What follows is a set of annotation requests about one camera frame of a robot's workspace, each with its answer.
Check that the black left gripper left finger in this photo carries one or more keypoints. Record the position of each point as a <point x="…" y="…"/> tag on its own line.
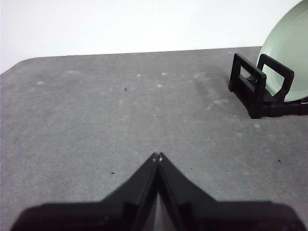
<point x="115" y="211"/>

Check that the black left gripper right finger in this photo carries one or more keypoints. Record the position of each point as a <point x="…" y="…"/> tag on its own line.
<point x="204" y="214"/>

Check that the green round plate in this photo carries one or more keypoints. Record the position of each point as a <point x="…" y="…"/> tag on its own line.
<point x="288" y="48"/>

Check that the black plate rack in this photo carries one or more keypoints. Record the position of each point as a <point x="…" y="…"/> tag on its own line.
<point x="255" y="96"/>

